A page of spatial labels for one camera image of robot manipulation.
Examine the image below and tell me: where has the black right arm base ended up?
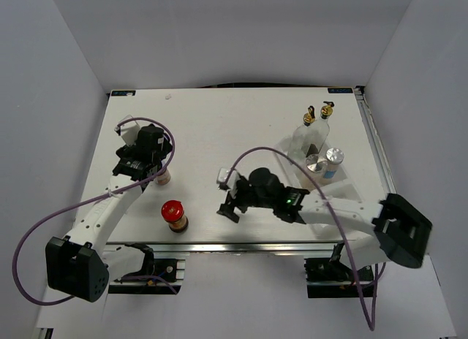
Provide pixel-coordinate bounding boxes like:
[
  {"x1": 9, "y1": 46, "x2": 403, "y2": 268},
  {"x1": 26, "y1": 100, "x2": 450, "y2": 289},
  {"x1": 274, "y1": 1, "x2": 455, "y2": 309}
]
[{"x1": 304, "y1": 242, "x2": 358, "y2": 299}]

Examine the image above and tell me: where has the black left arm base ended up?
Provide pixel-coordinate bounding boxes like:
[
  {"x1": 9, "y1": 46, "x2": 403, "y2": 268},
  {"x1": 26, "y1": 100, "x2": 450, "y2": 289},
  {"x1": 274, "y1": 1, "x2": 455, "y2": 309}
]
[{"x1": 105, "y1": 243, "x2": 185, "y2": 295}]

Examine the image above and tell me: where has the blue sticker on left corner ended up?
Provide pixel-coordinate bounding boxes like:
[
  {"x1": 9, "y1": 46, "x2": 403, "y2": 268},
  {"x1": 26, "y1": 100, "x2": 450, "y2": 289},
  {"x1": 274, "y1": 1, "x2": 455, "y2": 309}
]
[{"x1": 110, "y1": 90, "x2": 136, "y2": 97}]

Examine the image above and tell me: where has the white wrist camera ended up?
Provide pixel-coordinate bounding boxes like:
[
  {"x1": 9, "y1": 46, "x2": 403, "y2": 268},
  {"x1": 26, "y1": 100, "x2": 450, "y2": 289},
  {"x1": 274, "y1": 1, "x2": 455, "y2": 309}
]
[
  {"x1": 114, "y1": 115, "x2": 140, "y2": 146},
  {"x1": 216, "y1": 167, "x2": 240, "y2": 196}
]

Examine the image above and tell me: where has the aluminium table right rail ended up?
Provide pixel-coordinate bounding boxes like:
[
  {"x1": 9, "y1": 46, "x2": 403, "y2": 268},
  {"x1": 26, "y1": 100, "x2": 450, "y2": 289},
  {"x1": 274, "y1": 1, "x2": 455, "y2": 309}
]
[{"x1": 354, "y1": 85, "x2": 396, "y2": 194}]

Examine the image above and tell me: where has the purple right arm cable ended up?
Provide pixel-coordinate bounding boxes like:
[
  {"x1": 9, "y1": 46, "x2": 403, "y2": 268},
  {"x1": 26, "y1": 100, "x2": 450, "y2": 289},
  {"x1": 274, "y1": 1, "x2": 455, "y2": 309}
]
[{"x1": 224, "y1": 146, "x2": 387, "y2": 332}]

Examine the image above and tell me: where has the aluminium table front rail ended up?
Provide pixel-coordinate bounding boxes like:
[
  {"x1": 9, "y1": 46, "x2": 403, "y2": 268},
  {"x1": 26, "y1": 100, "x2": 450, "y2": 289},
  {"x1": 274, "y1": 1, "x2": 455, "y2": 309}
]
[{"x1": 105, "y1": 240, "x2": 344, "y2": 255}]

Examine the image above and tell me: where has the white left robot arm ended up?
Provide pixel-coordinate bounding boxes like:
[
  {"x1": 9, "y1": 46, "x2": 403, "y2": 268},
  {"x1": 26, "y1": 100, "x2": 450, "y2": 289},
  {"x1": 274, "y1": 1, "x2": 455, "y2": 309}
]
[{"x1": 45, "y1": 124, "x2": 173, "y2": 302}]

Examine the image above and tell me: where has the clear round glass oil bottle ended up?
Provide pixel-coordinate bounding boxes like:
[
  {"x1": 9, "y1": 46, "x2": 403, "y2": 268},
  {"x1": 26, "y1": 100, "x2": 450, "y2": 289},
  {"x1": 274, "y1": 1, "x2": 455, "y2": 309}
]
[{"x1": 287, "y1": 106, "x2": 316, "y2": 161}]

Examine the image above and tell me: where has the red cap sauce jar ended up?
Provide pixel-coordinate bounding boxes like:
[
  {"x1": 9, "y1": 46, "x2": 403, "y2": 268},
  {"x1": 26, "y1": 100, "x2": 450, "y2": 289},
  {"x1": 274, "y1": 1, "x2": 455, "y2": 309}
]
[{"x1": 161, "y1": 200, "x2": 189, "y2": 233}]

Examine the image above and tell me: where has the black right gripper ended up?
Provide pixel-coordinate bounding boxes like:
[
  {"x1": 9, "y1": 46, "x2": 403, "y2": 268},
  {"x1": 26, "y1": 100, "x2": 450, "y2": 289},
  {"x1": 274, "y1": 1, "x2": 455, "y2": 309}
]
[{"x1": 216, "y1": 175, "x2": 275, "y2": 223}]

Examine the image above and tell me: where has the square glass bottle gold spout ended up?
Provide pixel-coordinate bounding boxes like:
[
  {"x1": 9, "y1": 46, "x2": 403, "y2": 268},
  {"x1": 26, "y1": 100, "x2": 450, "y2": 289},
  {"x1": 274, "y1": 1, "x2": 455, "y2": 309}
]
[{"x1": 306, "y1": 101, "x2": 335, "y2": 156}]

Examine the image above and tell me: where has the silver lid shaker bottle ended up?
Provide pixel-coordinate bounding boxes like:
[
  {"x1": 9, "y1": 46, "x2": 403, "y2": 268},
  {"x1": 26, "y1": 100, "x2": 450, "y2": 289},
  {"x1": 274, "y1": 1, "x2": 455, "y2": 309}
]
[{"x1": 322, "y1": 148, "x2": 344, "y2": 180}]

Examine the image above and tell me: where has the small jar with white lid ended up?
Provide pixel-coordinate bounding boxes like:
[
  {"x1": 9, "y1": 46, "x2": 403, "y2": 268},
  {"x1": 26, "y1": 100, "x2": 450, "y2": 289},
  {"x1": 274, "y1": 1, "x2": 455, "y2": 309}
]
[{"x1": 155, "y1": 169, "x2": 171, "y2": 186}]

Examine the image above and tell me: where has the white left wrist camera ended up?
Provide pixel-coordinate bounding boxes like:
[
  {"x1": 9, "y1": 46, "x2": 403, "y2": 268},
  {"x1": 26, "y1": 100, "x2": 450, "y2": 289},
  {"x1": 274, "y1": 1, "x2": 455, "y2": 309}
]
[{"x1": 114, "y1": 115, "x2": 140, "y2": 146}]

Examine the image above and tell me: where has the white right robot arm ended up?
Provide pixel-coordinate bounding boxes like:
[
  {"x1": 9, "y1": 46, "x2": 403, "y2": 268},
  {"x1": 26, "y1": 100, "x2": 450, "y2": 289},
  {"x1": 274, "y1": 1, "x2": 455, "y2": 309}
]
[{"x1": 216, "y1": 167, "x2": 432, "y2": 280}]

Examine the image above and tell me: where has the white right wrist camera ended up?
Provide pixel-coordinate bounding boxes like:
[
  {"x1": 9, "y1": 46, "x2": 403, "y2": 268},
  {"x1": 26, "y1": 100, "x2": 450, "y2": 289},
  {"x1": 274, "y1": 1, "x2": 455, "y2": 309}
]
[{"x1": 216, "y1": 167, "x2": 240, "y2": 196}]

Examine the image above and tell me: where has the aluminium table rail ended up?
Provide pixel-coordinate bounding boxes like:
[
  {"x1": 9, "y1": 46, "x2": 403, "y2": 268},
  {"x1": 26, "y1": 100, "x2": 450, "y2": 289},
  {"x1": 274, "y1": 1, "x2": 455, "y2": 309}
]
[
  {"x1": 354, "y1": 85, "x2": 396, "y2": 194},
  {"x1": 105, "y1": 240, "x2": 344, "y2": 255}
]

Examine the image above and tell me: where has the silver cone cap grinder bottle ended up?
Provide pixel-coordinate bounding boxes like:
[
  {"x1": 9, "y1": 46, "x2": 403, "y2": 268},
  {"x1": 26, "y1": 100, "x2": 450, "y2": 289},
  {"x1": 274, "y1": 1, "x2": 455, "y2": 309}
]
[{"x1": 300, "y1": 154, "x2": 328, "y2": 191}]

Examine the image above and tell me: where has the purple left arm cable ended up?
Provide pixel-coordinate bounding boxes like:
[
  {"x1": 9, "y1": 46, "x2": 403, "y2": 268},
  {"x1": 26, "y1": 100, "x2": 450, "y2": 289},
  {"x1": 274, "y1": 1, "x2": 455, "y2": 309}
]
[{"x1": 12, "y1": 117, "x2": 180, "y2": 306}]

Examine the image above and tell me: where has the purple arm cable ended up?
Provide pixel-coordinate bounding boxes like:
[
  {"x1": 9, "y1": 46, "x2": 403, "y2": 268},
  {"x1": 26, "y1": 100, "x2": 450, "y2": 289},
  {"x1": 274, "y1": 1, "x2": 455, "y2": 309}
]
[
  {"x1": 12, "y1": 117, "x2": 180, "y2": 306},
  {"x1": 224, "y1": 146, "x2": 387, "y2": 332}
]

